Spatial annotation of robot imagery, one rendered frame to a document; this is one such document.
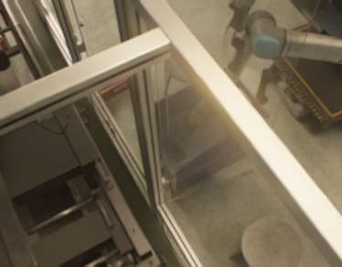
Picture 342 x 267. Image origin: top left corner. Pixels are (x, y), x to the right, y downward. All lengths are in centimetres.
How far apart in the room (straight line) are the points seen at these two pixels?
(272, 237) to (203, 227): 44
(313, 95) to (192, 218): 101
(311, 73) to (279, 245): 107
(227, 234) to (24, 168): 133
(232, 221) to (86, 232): 126
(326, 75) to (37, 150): 181
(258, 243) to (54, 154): 116
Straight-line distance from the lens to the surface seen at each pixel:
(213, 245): 236
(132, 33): 89
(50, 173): 140
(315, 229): 55
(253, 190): 250
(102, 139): 187
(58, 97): 65
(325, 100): 253
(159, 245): 168
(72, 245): 131
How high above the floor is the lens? 228
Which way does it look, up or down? 60 degrees down
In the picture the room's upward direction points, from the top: 3 degrees counter-clockwise
